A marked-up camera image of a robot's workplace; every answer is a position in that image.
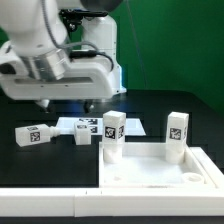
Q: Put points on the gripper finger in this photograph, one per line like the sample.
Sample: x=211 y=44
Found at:
x=88 y=106
x=45 y=105

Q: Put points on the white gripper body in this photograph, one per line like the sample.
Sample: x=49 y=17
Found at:
x=85 y=79

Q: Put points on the white fence bar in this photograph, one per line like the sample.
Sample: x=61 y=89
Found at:
x=90 y=202
x=208 y=165

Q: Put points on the white marker sheet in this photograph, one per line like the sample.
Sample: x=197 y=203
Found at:
x=66 y=125

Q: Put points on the white right fence bar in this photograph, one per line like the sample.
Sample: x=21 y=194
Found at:
x=208 y=165

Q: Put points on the white square tabletop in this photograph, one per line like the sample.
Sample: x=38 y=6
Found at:
x=143 y=165

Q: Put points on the white front fence bar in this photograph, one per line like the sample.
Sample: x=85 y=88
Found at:
x=90 y=202

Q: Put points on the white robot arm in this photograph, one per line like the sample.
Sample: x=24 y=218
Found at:
x=59 y=50

